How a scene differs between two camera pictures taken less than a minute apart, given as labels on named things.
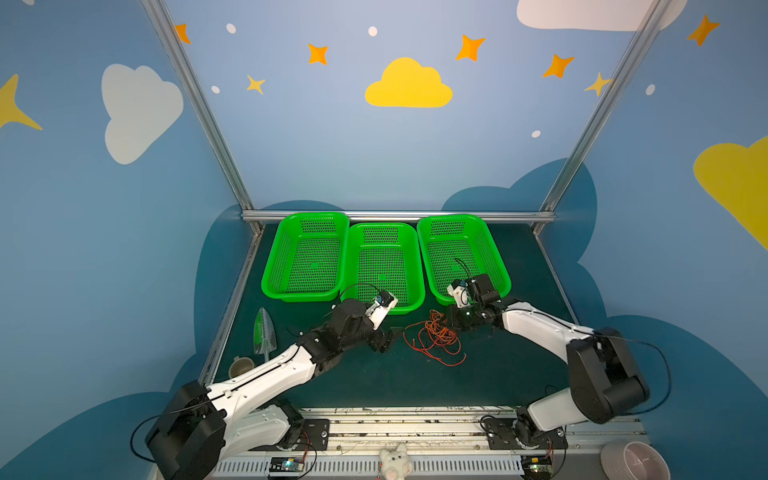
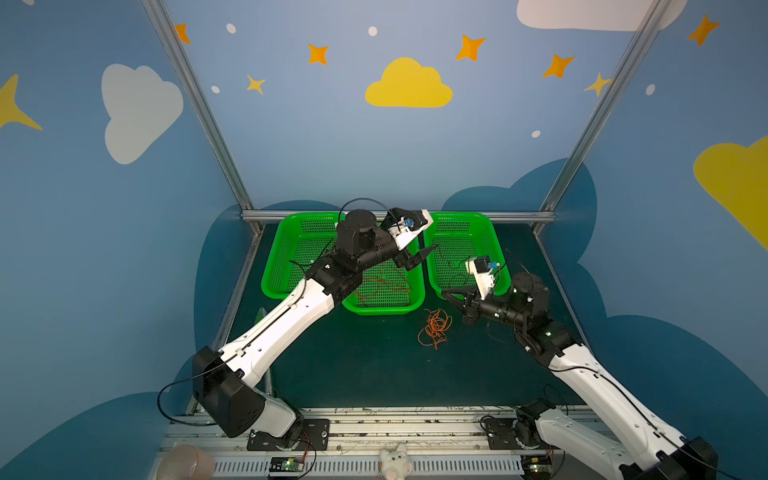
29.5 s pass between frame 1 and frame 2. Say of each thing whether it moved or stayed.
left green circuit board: stayed
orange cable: moved
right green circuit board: stayed
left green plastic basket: stayed
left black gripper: moved
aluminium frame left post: stayed
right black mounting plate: stayed
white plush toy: stayed
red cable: moved
